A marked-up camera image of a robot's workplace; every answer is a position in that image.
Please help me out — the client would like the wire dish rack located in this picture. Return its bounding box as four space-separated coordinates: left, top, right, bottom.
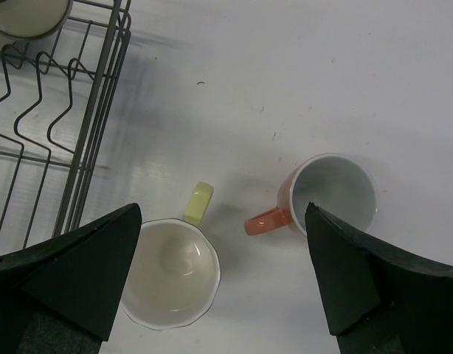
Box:
0 1 131 255

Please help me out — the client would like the orange mug white inside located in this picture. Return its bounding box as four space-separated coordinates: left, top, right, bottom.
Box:
244 153 378 236

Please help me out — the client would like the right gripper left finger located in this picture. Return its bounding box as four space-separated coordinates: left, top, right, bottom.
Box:
0 203 142 353

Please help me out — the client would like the steel cup beige sleeve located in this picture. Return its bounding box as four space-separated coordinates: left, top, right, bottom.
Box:
0 0 73 51

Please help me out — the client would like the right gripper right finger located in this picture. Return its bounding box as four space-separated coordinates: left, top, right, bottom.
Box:
305 204 453 353

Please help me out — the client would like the pale yellow mug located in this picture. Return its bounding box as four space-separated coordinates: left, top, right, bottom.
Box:
121 181 221 330

